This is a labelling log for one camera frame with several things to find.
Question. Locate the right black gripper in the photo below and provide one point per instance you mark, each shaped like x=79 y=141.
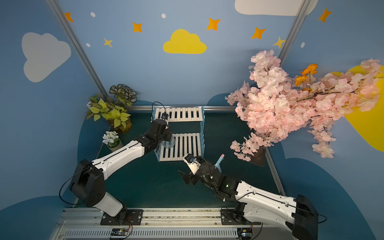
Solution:
x=193 y=175

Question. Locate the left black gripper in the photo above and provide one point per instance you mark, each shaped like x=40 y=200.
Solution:
x=165 y=134

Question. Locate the clear spray bottle white nozzle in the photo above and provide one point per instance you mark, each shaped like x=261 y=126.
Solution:
x=169 y=144

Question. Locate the teal watering bottle pink collar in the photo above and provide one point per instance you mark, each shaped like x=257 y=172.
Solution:
x=218 y=163

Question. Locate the blue white slatted shelf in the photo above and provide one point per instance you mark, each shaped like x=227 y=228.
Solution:
x=187 y=124

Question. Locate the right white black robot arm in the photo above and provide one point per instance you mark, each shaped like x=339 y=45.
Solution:
x=296 y=215

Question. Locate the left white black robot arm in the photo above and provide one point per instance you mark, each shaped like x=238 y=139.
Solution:
x=88 y=182

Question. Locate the white flower small beige pot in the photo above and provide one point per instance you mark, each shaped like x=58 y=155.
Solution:
x=112 y=140

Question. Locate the green leafy plant glass vase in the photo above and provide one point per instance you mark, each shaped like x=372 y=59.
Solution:
x=113 y=110

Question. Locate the right green circuit board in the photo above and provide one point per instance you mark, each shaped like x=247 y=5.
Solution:
x=244 y=234

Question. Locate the green circuit board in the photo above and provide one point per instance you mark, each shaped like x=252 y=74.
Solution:
x=244 y=234
x=119 y=233

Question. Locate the left green circuit board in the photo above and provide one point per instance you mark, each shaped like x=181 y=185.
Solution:
x=119 y=233

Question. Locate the pink cherry blossom tree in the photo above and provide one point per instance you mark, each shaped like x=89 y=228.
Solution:
x=278 y=104

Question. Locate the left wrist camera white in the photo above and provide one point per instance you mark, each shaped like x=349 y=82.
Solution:
x=165 y=116

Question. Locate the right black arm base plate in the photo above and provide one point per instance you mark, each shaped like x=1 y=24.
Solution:
x=231 y=216

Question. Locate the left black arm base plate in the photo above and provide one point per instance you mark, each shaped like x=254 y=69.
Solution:
x=126 y=217

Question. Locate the aluminium front rail frame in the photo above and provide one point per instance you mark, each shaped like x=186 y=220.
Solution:
x=161 y=224

